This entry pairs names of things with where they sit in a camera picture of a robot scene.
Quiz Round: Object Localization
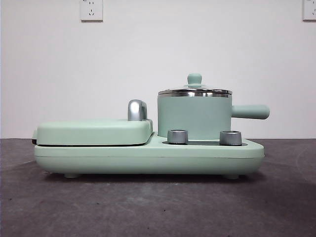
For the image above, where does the glass pot lid green knob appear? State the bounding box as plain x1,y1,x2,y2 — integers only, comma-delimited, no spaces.
158,73,233,96

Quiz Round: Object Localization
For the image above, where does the mint green pot with handle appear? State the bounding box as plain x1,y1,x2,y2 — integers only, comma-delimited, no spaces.
158,91,271,139

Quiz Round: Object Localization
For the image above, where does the mint green breakfast maker base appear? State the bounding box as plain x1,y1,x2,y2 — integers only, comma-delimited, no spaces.
34,130,265,179

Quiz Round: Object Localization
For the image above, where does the silver control knob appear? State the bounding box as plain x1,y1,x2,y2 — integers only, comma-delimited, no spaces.
219,130,241,146
167,129,189,144

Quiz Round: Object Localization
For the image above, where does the white wall socket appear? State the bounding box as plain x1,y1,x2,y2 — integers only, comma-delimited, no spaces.
302,0,316,22
79,0,104,23

